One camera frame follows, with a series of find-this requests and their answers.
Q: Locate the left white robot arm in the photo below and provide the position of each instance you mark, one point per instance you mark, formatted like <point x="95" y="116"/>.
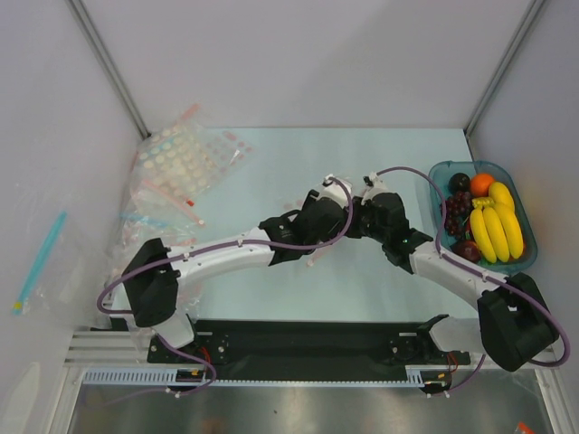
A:
<point x="152" y="279"/>

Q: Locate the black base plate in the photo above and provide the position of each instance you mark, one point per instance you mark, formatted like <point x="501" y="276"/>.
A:
<point x="316" y="350"/>

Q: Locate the aluminium frame rail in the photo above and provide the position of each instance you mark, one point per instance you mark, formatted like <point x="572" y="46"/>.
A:
<point x="122" y="347"/>

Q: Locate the pink dotted zip top bag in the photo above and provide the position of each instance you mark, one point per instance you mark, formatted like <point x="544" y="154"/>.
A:
<point x="318" y="248"/>

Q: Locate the yellow mango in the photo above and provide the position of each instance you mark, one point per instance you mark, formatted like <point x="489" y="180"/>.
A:
<point x="499" y="193"/>

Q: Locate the purple grape bunch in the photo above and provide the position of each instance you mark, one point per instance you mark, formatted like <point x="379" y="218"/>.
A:
<point x="458" y="209"/>

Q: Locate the blue zipper bag on wall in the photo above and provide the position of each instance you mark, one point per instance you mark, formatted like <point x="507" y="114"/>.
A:
<point x="65" y="278"/>

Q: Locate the white slotted cable duct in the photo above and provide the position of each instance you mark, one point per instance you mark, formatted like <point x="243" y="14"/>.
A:
<point x="189" y="378"/>

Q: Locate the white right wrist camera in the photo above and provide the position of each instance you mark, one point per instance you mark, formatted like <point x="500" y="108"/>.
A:
<point x="373" y="186"/>

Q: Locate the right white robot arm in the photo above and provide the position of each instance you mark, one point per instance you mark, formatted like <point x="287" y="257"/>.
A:
<point x="511" y="328"/>

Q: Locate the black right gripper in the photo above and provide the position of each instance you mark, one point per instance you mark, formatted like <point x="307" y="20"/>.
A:
<point x="368" y="221"/>

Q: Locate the orange fruit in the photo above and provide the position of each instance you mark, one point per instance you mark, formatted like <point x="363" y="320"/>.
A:
<point x="480" y="184"/>

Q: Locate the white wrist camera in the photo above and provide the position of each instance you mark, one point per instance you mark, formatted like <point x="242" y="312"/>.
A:
<point x="373" y="186"/>
<point x="335" y="189"/>

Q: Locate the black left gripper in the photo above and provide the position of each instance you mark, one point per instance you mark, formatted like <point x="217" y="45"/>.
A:
<point x="329" y="236"/>

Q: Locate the teal plastic fruit bin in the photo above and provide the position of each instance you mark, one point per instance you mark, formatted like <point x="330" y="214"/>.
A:
<point x="441" y="174"/>

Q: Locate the red apple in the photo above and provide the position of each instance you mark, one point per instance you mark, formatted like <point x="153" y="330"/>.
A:
<point x="467" y="250"/>

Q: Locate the pile of zip bags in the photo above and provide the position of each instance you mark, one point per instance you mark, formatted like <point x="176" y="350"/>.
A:
<point x="178" y="176"/>

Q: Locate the yellow banana bunch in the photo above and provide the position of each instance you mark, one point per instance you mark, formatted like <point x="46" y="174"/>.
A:
<point x="496" y="231"/>

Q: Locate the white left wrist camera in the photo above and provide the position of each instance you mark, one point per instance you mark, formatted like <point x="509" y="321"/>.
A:
<point x="335" y="189"/>

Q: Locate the dark plum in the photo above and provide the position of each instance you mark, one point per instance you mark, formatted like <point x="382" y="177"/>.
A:
<point x="459" y="183"/>

